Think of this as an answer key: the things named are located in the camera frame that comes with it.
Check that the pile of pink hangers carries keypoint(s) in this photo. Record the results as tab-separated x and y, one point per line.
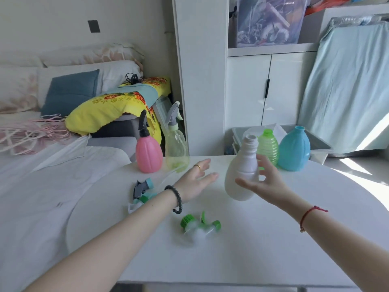
27	133

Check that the person's right hand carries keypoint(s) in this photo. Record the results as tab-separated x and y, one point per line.
272	188

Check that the pink floral pillow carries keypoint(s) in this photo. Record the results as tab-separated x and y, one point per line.
18	91

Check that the long floral pillow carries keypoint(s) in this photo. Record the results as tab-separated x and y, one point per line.
97	53

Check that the blue cushion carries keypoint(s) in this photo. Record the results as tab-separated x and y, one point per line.
70	92

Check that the green white spray trigger head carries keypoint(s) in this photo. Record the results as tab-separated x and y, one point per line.
199	229

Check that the light blue hanging sheet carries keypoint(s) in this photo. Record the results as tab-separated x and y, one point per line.
343	88

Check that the light blue folded cloth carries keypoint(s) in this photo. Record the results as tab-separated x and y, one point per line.
142	92

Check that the pink spray bottle black trigger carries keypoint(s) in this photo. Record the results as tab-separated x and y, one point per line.
149	155

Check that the clear yellow-green spray bottle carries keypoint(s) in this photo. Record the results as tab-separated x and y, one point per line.
176	148

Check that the white teal spray trigger head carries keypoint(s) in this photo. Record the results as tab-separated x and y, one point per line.
138	205

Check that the grey seat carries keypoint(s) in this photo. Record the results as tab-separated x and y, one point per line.
118	127

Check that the blue plastic bottle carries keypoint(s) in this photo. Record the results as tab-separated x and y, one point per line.
294	152

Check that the white cabinet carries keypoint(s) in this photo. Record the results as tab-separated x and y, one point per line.
203	72

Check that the grey storage bin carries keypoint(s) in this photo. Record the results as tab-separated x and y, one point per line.
319	142

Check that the person's left forearm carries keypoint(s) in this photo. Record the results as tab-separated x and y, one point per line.
112	243

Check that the yellow floral blanket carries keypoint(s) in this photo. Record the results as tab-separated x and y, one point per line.
100	110

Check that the clear storage box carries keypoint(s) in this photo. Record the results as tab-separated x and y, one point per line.
270	21

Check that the white pillow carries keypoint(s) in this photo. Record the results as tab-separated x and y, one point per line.
117	72

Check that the green ribbed plastic bottle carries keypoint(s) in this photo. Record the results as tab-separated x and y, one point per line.
269	147

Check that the person's left thumb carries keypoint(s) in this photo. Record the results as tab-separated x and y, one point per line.
209	178

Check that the person's right thumb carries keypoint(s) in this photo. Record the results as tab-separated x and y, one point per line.
245	183

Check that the person's right forearm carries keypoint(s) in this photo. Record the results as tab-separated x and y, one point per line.
340	240

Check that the person's left hand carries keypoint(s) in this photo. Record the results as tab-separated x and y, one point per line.
190	185

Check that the orange cloth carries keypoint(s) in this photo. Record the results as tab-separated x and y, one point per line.
325	4

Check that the grey blue spray trigger head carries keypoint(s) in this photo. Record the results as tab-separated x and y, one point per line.
140	188

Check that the white plastic bottle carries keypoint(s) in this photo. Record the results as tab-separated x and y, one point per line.
241	173

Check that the white bed sheet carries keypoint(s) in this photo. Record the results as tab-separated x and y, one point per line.
36	191

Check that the black wall switch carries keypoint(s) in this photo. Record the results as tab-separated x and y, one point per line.
94	26

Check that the clear plastic container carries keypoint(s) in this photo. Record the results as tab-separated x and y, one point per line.
162	110

